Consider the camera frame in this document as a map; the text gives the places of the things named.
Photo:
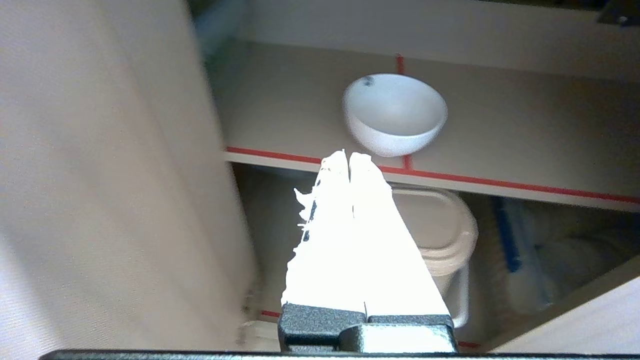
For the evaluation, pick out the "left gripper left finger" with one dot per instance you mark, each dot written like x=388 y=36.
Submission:
x=325 y=250

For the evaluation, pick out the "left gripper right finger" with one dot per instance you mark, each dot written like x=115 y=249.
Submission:
x=390 y=260

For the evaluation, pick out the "cabinet shelf with red tape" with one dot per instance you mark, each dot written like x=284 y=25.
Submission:
x=450 y=120

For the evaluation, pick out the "beige cabinet door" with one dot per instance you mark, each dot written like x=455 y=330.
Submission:
x=110 y=180
x=580 y=320

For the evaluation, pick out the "white lidded plastic container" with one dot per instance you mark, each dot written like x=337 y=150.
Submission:
x=442 y=240

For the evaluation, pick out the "blue and white brush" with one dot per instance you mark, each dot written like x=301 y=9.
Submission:
x=520 y=250

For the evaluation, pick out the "white ceramic bowl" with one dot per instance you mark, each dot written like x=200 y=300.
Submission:
x=394 y=114

